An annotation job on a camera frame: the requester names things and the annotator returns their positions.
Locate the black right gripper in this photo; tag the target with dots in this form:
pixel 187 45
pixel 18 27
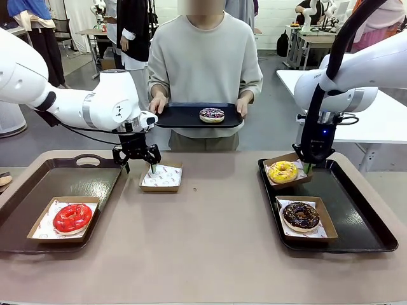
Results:
pixel 322 136

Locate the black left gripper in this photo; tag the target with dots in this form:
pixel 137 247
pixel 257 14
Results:
pixel 135 146

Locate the cardboard box with printed paper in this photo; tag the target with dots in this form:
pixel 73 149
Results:
pixel 165 178
pixel 302 181
pixel 92 216
pixel 327 219

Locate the yellow glazed donut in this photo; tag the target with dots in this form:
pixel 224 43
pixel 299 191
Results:
pixel 283 172

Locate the black serving tray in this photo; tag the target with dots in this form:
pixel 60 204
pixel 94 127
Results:
pixel 181 117

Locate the chocolate glazed donut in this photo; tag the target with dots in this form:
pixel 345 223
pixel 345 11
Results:
pixel 300 216

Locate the purple sprinkled donut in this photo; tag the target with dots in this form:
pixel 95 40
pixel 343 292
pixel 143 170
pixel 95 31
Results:
pixel 211 115

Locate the red glazed donut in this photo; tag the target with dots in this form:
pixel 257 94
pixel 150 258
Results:
pixel 72 219

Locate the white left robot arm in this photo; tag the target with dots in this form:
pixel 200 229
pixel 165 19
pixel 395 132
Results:
pixel 95 105

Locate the person's left forearm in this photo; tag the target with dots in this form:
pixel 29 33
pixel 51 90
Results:
pixel 252 82

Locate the person's right forearm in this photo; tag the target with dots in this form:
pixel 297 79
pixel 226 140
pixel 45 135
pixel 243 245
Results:
pixel 157 82

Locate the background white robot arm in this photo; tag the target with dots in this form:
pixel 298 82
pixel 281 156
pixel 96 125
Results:
pixel 310 14

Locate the brown plastic tray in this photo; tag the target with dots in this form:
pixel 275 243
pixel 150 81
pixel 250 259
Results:
pixel 79 184

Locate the person's right hand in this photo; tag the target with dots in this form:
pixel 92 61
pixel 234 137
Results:
pixel 158 105

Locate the person's left hand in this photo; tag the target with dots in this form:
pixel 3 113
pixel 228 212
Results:
pixel 245 106

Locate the white side table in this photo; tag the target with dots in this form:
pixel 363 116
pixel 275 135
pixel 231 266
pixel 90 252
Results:
pixel 375 127

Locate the cardboard carton on floor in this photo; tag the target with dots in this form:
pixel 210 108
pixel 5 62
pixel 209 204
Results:
pixel 108 60

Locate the black backpack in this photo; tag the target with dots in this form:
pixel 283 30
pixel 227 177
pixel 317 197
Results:
pixel 282 44

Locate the grey background workbench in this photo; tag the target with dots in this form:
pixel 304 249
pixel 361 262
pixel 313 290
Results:
pixel 311 39

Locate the person in beige sweater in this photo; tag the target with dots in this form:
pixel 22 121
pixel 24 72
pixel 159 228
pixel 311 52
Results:
pixel 206 57

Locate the mannequin with black jacket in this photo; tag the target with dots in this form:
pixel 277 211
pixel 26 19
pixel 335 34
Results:
pixel 135 31

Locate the small wooden background desk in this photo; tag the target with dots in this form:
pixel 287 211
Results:
pixel 90 33

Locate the white cylindrical air purifier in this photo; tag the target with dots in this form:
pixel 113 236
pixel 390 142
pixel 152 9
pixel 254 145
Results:
pixel 9 119

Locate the brown beige round object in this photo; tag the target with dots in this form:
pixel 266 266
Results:
pixel 4 179

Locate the pink and orange garment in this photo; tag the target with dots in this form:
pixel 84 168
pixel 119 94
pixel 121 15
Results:
pixel 381 25

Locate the mannequin with grey cardigan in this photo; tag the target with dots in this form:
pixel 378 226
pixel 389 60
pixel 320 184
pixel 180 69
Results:
pixel 245 12

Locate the mannequin with blue top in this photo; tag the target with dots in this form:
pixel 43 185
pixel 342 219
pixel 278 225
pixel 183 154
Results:
pixel 38 31

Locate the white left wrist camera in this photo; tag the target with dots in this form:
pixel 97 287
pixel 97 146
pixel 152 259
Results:
pixel 149 120

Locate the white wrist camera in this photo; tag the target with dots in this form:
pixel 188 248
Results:
pixel 301 118
pixel 149 120

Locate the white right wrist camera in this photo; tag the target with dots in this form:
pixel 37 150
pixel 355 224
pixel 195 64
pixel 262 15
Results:
pixel 301 118

